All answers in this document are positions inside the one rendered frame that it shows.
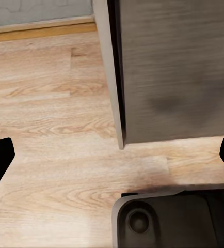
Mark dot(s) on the dishwasher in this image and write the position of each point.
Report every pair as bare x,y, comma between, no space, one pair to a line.
171,57

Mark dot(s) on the fixed window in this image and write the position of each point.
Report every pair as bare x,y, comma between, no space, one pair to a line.
26,19

